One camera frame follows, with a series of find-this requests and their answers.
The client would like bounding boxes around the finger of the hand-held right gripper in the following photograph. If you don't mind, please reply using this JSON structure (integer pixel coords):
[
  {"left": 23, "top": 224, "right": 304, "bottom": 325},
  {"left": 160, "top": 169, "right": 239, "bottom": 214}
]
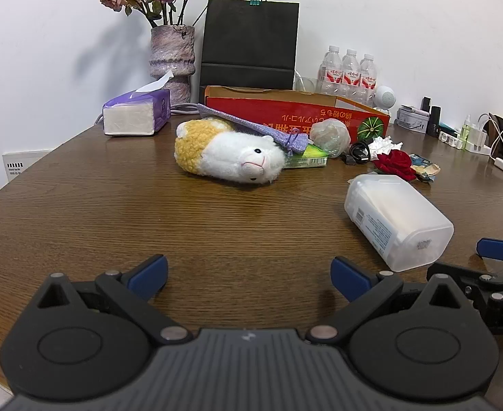
[
  {"left": 426, "top": 261, "right": 503, "bottom": 309},
  {"left": 475, "top": 237, "right": 503, "bottom": 266}
]

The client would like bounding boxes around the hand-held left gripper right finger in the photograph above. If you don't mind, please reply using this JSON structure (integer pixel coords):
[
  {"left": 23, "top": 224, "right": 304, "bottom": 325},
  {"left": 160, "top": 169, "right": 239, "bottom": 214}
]
[{"left": 305, "top": 256, "right": 470, "bottom": 346}]

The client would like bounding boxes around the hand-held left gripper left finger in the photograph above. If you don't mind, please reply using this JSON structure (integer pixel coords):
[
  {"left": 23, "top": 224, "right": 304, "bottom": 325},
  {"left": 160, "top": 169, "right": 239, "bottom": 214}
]
[{"left": 34, "top": 254, "right": 193, "bottom": 346}]

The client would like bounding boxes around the translucent white plastic container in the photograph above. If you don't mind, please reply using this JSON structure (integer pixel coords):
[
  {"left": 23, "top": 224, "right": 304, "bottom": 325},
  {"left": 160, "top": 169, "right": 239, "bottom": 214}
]
[{"left": 344, "top": 172, "right": 455, "bottom": 273}]

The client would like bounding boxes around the red artificial rose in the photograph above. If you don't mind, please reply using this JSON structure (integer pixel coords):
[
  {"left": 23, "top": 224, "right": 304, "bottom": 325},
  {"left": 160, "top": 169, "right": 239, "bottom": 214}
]
[{"left": 373, "top": 149, "right": 418, "bottom": 181}]

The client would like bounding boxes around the black cable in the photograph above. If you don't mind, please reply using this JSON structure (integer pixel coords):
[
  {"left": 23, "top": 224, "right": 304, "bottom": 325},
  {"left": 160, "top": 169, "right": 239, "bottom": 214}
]
[{"left": 342, "top": 141, "right": 374, "bottom": 167}]

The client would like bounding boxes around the green tissue packet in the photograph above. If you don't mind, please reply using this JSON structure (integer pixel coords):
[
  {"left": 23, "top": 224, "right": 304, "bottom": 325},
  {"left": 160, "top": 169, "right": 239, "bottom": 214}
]
[{"left": 283, "top": 143, "right": 328, "bottom": 169}]

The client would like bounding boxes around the white tissue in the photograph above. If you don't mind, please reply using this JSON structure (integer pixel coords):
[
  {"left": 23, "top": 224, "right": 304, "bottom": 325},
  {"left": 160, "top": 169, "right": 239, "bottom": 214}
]
[{"left": 368, "top": 135, "right": 404, "bottom": 161}]

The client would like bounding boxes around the iridescent plastic wrap ball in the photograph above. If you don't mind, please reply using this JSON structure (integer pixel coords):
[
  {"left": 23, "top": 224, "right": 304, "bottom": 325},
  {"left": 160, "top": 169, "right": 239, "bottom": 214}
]
[{"left": 309, "top": 119, "right": 352, "bottom": 159}]

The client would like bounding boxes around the white yellow alpaca plush toy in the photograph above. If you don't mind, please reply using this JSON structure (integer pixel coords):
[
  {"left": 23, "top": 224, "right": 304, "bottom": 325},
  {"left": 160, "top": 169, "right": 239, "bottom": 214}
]
[{"left": 174, "top": 119, "right": 287, "bottom": 187}]

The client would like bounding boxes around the purple cloth pouch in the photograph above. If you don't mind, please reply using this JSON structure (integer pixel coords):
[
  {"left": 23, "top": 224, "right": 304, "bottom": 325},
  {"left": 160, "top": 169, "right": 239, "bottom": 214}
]
[{"left": 197, "top": 103, "right": 310, "bottom": 155}]

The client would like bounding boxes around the red cardboard box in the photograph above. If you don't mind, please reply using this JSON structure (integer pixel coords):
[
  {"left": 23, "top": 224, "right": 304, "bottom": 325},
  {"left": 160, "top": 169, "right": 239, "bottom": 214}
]
[{"left": 204, "top": 86, "right": 391, "bottom": 144}]

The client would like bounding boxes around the blue tan snack wrapper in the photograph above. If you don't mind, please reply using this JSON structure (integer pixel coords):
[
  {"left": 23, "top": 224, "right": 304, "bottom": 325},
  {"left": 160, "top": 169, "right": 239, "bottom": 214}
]
[{"left": 410, "top": 153, "right": 441, "bottom": 183}]

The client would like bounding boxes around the white charger block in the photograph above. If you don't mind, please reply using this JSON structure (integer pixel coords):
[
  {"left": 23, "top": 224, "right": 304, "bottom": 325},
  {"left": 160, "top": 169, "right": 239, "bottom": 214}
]
[{"left": 470, "top": 123, "right": 492, "bottom": 155}]

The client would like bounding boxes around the tall black box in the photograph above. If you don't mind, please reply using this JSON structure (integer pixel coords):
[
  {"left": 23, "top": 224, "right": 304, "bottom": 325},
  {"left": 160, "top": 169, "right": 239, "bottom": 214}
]
[{"left": 427, "top": 105, "right": 443, "bottom": 138}]

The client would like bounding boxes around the purple tissue pack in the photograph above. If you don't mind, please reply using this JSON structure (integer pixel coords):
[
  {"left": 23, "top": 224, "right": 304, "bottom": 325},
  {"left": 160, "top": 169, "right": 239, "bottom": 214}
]
[{"left": 102, "top": 71, "right": 172, "bottom": 138}]

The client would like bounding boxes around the grey tin box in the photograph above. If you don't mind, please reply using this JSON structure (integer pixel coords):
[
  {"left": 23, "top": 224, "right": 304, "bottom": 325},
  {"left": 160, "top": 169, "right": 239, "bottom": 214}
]
[{"left": 396, "top": 105, "right": 430, "bottom": 133}]

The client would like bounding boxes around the white robot speaker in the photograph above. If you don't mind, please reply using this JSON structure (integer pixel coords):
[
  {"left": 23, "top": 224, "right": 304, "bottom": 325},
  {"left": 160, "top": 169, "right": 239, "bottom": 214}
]
[{"left": 371, "top": 86, "right": 396, "bottom": 114}]

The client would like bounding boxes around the clear glass cup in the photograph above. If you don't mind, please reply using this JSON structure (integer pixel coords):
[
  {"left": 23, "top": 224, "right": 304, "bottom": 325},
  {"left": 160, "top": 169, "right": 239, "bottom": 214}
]
[{"left": 294, "top": 76, "right": 321, "bottom": 94}]

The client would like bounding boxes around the clear water bottle red label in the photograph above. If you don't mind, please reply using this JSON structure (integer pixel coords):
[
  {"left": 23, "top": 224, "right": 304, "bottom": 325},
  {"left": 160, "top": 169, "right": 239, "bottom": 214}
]
[
  {"left": 319, "top": 45, "right": 343, "bottom": 95},
  {"left": 358, "top": 53, "right": 378, "bottom": 108},
  {"left": 339, "top": 48, "right": 362, "bottom": 97}
]

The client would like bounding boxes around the mottled purple ceramic vase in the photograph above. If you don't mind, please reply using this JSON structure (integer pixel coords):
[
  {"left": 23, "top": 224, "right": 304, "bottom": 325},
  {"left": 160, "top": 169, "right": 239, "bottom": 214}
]
[{"left": 149, "top": 25, "right": 196, "bottom": 105}]

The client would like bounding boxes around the black paper bag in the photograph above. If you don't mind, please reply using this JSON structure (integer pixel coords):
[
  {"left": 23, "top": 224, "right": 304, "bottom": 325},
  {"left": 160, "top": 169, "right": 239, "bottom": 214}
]
[{"left": 199, "top": 0, "right": 300, "bottom": 91}]

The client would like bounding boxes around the white charging cable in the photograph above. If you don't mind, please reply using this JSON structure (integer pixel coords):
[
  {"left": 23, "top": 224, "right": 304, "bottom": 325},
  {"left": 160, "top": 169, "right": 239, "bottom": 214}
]
[{"left": 476, "top": 113, "right": 503, "bottom": 180}]

